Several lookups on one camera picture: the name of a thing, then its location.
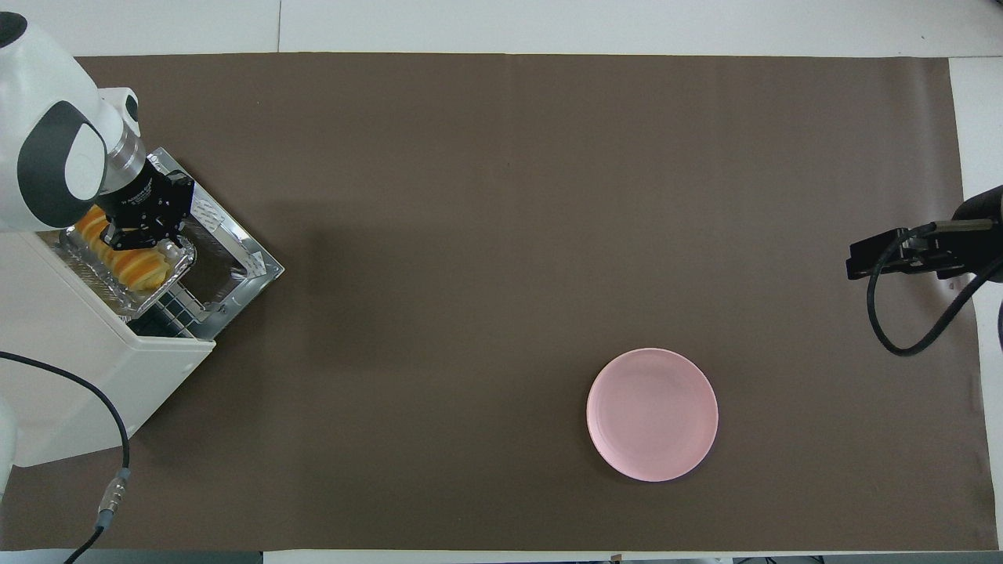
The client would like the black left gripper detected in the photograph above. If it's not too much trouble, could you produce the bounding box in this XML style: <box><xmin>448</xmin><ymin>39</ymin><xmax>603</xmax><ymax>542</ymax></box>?
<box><xmin>100</xmin><ymin>165</ymin><xmax>196</xmax><ymax>261</ymax></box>

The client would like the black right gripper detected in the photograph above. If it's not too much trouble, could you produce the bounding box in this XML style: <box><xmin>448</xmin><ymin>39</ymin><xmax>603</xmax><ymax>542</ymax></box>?
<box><xmin>846</xmin><ymin>186</ymin><xmax>1003</xmax><ymax>281</ymax></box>

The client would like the sliced yellow bread loaf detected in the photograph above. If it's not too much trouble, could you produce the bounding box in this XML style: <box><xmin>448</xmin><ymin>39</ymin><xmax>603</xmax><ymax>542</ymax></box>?
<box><xmin>74</xmin><ymin>205</ymin><xmax>179</xmax><ymax>292</ymax></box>

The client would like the aluminium foil baking tray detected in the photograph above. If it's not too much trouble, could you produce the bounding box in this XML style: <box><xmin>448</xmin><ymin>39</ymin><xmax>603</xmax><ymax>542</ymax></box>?
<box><xmin>59</xmin><ymin>223</ymin><xmax>197</xmax><ymax>320</ymax></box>

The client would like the metal oven rack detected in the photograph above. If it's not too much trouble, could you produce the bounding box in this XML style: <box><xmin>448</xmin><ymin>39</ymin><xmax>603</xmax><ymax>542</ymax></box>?
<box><xmin>125</xmin><ymin>278</ymin><xmax>214</xmax><ymax>340</ymax></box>

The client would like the glass oven door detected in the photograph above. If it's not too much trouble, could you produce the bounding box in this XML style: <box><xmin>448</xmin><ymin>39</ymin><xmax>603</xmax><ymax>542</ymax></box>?
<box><xmin>145</xmin><ymin>147</ymin><xmax>285</xmax><ymax>340</ymax></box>

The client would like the cream toaster oven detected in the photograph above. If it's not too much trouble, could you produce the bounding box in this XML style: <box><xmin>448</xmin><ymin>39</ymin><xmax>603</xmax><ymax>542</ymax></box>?
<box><xmin>0</xmin><ymin>147</ymin><xmax>285</xmax><ymax>468</ymax></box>

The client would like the pink round plate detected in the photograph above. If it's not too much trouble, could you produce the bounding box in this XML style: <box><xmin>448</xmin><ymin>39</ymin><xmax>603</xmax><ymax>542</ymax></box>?
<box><xmin>586</xmin><ymin>348</ymin><xmax>719</xmax><ymax>483</ymax></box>

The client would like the brown table mat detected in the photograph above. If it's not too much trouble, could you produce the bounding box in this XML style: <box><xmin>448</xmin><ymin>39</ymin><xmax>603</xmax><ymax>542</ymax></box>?
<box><xmin>0</xmin><ymin>52</ymin><xmax>1000</xmax><ymax>551</ymax></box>

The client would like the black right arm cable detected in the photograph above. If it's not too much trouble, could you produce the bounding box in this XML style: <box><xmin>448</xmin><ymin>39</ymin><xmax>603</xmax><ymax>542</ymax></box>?
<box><xmin>865</xmin><ymin>220</ymin><xmax>1003</xmax><ymax>358</ymax></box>

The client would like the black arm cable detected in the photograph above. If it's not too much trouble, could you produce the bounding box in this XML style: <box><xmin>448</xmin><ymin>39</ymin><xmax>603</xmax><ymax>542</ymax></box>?
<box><xmin>865</xmin><ymin>220</ymin><xmax>1003</xmax><ymax>358</ymax></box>
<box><xmin>0</xmin><ymin>350</ymin><xmax>132</xmax><ymax>564</ymax></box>

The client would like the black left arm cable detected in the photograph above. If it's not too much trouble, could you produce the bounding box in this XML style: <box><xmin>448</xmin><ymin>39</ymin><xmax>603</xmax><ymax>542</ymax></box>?
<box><xmin>0</xmin><ymin>350</ymin><xmax>132</xmax><ymax>564</ymax></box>

